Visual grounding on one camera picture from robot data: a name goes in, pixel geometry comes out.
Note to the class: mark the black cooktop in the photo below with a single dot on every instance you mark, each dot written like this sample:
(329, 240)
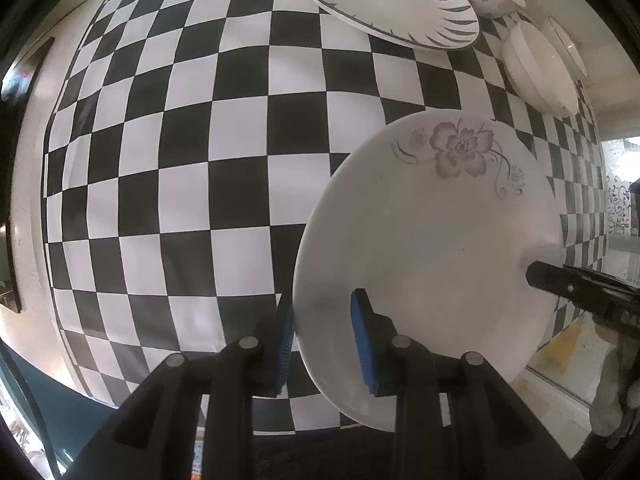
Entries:
(30, 75)

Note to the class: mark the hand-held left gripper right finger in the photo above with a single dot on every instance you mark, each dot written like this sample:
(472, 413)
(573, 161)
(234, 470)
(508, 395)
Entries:
(361, 340)

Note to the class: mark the person's right hand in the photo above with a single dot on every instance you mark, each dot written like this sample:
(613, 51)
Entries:
(612, 390)

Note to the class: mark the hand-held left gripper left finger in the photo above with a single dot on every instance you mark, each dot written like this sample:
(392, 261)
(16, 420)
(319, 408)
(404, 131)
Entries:
(286, 345)

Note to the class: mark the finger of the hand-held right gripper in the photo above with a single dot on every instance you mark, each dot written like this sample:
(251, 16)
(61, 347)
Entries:
(555, 280)

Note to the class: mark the plain white bowl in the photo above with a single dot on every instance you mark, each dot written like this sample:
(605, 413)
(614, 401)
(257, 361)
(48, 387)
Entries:
(535, 65)

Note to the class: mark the white grey floral plate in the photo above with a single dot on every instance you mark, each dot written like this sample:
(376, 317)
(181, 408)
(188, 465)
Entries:
(440, 240)

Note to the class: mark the white dark-rimmed bowl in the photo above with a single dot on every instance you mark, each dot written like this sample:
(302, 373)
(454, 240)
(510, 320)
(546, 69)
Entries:
(570, 50)

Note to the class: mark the black white checkered mat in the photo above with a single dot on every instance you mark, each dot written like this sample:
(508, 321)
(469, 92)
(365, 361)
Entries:
(200, 160)

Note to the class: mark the teal cabinet front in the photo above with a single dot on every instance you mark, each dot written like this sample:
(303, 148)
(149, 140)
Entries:
(45, 410)

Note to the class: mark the frosted glass sliding door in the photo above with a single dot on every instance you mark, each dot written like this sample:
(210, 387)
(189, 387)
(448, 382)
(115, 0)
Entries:
(620, 195)

